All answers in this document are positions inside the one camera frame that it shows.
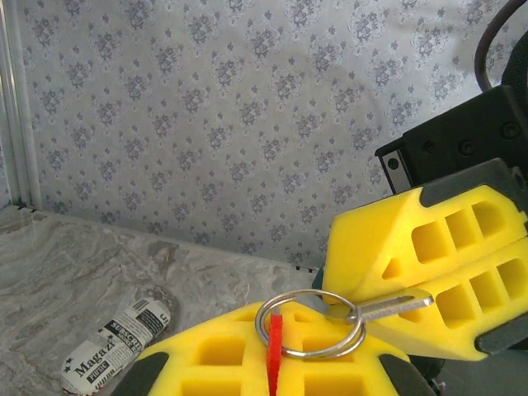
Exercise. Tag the red key tag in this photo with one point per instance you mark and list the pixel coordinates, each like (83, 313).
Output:
(274, 363)

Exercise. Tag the silver metal keyring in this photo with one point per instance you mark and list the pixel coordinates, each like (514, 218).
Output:
(317, 354)

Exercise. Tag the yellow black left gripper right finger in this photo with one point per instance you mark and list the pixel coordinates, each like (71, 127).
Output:
(338, 375)

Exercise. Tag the rolled newspaper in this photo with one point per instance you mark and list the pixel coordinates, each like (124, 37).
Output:
(115, 342)

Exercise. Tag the aluminium corner post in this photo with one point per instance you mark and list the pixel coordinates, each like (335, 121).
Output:
(18, 103)

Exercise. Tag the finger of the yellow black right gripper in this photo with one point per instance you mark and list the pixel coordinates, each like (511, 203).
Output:
(371, 239)
(462, 330)

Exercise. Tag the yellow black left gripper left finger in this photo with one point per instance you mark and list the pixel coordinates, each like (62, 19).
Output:
(206, 350)

